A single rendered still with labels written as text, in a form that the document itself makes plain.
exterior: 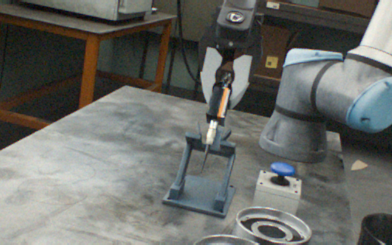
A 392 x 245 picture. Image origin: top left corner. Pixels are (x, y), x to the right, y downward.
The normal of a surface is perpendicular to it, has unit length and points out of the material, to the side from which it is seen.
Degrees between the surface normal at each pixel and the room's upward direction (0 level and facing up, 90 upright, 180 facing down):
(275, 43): 97
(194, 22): 90
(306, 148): 72
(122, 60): 90
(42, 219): 0
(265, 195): 90
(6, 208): 0
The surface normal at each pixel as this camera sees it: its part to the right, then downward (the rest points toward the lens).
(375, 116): 0.53, 0.44
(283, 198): -0.20, 0.24
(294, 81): -0.79, 0.03
